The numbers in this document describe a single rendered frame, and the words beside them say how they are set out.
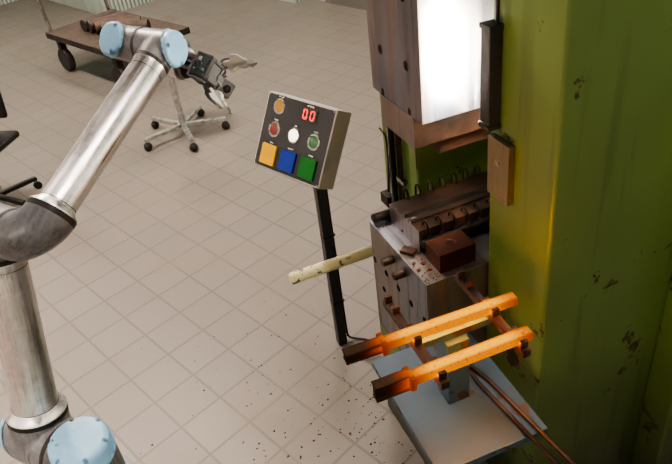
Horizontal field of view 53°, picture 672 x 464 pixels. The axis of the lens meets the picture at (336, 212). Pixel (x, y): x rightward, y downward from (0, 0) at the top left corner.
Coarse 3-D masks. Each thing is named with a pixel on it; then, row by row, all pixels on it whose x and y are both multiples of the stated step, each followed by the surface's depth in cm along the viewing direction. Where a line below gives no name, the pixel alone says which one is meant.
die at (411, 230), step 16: (480, 176) 223; (432, 192) 218; (448, 192) 215; (464, 192) 212; (400, 208) 211; (416, 208) 208; (448, 208) 206; (400, 224) 211; (416, 224) 202; (432, 224) 201; (448, 224) 202; (416, 240) 203
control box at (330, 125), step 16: (272, 96) 245; (288, 96) 241; (272, 112) 245; (288, 112) 240; (304, 112) 235; (320, 112) 231; (336, 112) 227; (288, 128) 240; (304, 128) 236; (320, 128) 231; (336, 128) 229; (272, 144) 245; (288, 144) 240; (304, 144) 236; (320, 144) 231; (336, 144) 231; (256, 160) 251; (320, 160) 231; (336, 160) 234; (288, 176) 240; (320, 176) 231
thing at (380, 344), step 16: (480, 304) 164; (496, 304) 163; (512, 304) 165; (432, 320) 161; (448, 320) 161; (464, 320) 162; (384, 336) 159; (400, 336) 158; (352, 352) 155; (368, 352) 157; (384, 352) 157
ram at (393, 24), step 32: (384, 0) 172; (416, 0) 157; (448, 0) 160; (480, 0) 163; (384, 32) 178; (416, 32) 161; (448, 32) 164; (480, 32) 168; (384, 64) 185; (416, 64) 167; (448, 64) 168; (480, 64) 172; (416, 96) 172; (448, 96) 173
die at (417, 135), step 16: (384, 96) 192; (384, 112) 195; (400, 112) 185; (464, 112) 184; (400, 128) 188; (416, 128) 180; (432, 128) 182; (448, 128) 185; (464, 128) 187; (480, 128) 189; (416, 144) 183
